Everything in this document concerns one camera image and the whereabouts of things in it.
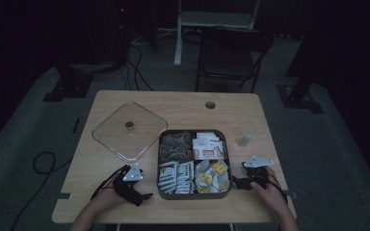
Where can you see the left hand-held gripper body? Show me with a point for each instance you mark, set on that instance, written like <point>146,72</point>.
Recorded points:
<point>126,187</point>

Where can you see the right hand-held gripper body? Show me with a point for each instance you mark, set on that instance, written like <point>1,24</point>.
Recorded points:
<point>257,174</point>

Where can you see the small clear cup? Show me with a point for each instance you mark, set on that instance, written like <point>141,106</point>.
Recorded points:
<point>243,139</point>

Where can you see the square grey compartment box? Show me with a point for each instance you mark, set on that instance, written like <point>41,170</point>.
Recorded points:
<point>194,196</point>

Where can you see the clear square lid with knob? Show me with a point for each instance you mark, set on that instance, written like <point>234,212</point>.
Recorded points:
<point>135,141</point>

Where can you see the clear plastic cup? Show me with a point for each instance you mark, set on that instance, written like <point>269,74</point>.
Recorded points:
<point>249,128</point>

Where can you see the person's left hand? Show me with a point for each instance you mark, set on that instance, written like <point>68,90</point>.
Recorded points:
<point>107,199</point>

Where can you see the person's right hand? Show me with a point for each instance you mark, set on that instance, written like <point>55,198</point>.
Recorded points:
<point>274,195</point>

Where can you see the pile of white striped sachets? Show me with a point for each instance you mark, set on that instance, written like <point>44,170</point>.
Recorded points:
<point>176,178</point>

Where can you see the pile of white orange sachets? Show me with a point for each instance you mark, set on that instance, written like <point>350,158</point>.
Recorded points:
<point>208,146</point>

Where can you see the pile of dark mesh tea bags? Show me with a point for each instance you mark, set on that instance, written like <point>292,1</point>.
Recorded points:
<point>175,146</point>

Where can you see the black stand with flat base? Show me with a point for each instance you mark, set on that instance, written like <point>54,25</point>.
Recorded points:
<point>67,86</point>
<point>298,96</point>

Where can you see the black folding chair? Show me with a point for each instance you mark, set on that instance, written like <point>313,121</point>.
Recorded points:
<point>228,61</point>

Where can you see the white metal table frame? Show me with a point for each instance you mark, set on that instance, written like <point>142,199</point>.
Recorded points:
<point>178,38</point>

